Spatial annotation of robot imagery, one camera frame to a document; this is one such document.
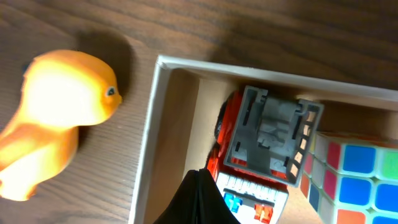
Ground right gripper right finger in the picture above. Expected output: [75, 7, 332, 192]
[197, 169, 239, 224]

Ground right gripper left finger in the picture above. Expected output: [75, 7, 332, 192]
[154, 170, 198, 224]

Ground red toy fire truck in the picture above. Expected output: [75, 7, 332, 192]
[206, 86, 324, 223]

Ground multicolour puzzle cube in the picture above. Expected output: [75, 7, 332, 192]
[300, 132, 397, 224]

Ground orange dinosaur toy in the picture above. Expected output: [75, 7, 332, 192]
[1, 50, 122, 201]

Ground white cardboard box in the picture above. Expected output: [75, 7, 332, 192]
[129, 55, 397, 223]

